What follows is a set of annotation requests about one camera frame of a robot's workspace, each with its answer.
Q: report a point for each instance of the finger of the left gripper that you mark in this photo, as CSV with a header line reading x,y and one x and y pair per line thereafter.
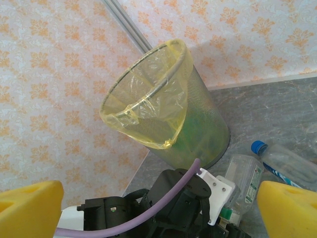
x,y
235,231

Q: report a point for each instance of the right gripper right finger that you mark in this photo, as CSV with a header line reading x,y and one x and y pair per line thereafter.
x,y
289,213

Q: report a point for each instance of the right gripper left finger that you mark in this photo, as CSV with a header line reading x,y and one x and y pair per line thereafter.
x,y
27,213

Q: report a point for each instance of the clear bottle green white label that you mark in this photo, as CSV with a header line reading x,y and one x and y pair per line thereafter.
x,y
247,178

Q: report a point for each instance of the clear bottle blue white label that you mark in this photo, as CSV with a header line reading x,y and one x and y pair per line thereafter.
x,y
284,158

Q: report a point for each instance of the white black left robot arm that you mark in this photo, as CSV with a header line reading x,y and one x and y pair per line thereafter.
x,y
71,218

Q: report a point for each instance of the yellow plastic bin liner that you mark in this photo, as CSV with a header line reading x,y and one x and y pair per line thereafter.
x,y
158,104

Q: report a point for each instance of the aluminium frame post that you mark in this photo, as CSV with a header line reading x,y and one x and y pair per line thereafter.
x,y
127,24

